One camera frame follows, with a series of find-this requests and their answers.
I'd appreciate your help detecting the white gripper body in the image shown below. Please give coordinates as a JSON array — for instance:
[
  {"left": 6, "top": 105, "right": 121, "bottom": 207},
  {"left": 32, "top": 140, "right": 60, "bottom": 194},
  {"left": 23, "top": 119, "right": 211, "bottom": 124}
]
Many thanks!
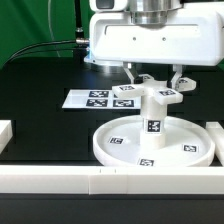
[{"left": 90, "top": 9, "right": 224, "bottom": 66}]

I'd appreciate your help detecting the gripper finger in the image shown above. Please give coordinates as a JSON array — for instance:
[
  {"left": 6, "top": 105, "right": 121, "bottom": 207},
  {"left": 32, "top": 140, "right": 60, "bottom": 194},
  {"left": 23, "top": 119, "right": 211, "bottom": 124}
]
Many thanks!
[
  {"left": 171, "top": 65, "right": 183, "bottom": 90},
  {"left": 123, "top": 62, "right": 135, "bottom": 83}
]

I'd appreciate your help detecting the white cross-shaped table base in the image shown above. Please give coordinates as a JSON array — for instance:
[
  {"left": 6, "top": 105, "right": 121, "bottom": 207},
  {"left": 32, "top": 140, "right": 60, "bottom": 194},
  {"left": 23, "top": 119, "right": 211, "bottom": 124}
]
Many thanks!
[{"left": 112, "top": 76, "right": 196, "bottom": 105}]

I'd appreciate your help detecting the white round table top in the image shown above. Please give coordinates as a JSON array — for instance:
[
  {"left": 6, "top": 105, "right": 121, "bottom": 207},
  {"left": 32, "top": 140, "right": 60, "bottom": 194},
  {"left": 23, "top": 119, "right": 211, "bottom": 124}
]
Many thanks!
[{"left": 93, "top": 115, "right": 215, "bottom": 167}]

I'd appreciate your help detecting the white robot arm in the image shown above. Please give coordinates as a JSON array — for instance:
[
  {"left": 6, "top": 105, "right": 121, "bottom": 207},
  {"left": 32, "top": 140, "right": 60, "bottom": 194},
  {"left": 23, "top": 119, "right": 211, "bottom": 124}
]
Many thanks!
[{"left": 89, "top": 0, "right": 224, "bottom": 74}]

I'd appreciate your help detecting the black vertical pole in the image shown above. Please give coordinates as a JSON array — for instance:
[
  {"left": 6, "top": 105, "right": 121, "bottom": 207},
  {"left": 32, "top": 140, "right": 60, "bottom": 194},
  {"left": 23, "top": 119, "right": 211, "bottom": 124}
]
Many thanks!
[{"left": 74, "top": 0, "right": 84, "bottom": 38}]

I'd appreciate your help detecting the white marker sheet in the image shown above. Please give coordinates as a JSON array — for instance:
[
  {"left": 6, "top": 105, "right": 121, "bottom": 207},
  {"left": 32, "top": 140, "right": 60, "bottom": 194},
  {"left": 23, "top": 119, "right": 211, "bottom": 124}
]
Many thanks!
[{"left": 62, "top": 90, "right": 141, "bottom": 109}]

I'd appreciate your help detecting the white right fence block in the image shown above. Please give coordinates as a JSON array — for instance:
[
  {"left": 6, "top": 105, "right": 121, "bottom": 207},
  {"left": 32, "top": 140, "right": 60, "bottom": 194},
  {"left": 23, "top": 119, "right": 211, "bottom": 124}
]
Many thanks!
[{"left": 206, "top": 122, "right": 224, "bottom": 167}]

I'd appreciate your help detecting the white fence block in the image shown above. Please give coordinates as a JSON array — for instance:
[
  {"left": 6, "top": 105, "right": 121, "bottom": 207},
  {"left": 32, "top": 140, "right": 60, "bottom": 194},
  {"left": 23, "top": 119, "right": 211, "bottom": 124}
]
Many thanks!
[
  {"left": 206, "top": 122, "right": 224, "bottom": 167},
  {"left": 0, "top": 120, "right": 13, "bottom": 154}
]

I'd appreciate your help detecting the white front fence bar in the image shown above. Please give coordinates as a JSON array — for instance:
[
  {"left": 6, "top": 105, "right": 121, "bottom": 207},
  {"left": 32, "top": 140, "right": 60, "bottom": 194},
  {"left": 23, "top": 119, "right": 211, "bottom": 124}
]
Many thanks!
[{"left": 0, "top": 165, "right": 224, "bottom": 195}]

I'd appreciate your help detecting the white left fence block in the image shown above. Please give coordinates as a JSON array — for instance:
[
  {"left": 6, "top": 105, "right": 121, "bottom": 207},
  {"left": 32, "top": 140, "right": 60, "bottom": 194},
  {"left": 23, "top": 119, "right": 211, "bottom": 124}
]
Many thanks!
[{"left": 0, "top": 120, "right": 13, "bottom": 154}]

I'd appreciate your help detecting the black cable bundle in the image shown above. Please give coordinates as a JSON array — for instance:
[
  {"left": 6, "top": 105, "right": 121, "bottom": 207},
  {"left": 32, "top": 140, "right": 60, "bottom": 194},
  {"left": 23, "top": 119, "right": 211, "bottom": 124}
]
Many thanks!
[{"left": 6, "top": 39, "right": 90, "bottom": 64}]

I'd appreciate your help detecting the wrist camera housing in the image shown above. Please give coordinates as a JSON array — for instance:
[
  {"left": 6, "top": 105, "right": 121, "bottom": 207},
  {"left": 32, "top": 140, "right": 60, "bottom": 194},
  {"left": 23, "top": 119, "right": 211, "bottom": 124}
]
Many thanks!
[{"left": 89, "top": 0, "right": 128, "bottom": 12}]

